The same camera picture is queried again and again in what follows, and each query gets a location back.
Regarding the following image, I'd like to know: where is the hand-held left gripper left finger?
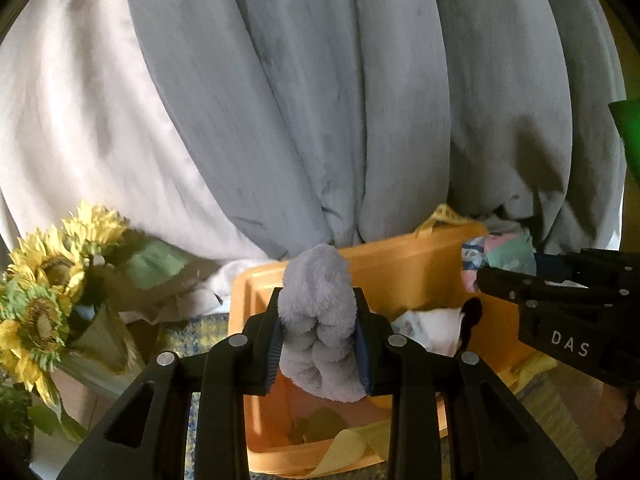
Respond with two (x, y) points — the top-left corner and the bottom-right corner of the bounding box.
(55, 287), (286, 480)

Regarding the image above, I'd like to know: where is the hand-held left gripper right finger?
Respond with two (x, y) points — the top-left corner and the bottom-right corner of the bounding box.
(352, 287), (571, 480)

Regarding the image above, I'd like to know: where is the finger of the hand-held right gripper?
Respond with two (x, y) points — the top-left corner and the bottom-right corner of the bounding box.
(535, 248), (640, 288)
(475, 266), (640, 321)

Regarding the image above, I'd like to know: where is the pastel sock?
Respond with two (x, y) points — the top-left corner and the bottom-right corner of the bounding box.
(461, 230), (537, 292)

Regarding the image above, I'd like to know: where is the grey fluffy towel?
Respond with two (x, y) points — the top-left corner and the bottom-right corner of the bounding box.
(276, 243), (366, 402)

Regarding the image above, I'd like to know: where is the white cloth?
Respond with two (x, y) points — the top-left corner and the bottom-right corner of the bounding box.
(392, 306), (468, 358)

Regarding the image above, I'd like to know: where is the orange plastic basket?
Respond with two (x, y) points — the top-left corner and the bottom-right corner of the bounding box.
(227, 205), (538, 478)

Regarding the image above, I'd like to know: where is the small black object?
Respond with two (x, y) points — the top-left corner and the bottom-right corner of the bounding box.
(457, 297), (484, 355)

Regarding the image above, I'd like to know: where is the green yellow woven mat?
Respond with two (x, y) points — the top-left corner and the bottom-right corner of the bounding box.
(160, 310), (626, 480)

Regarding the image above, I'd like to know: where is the green plastic object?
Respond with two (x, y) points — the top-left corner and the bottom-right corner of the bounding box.
(607, 100), (640, 186)

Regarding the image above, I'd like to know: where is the grey-green vase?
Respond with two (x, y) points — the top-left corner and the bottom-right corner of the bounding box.
(65, 305), (128, 373)

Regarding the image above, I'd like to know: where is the artificial sunflower bouquet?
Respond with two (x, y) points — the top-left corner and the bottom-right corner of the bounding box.
(0, 200), (201, 411)

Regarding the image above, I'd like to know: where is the grey curtain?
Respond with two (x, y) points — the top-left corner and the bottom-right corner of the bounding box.
(120, 0), (628, 261)

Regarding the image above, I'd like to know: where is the green potted plant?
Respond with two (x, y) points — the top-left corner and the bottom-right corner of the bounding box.
(0, 385), (86, 461)

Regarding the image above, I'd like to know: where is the white curtain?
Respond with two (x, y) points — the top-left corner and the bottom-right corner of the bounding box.
(0, 0), (291, 326)

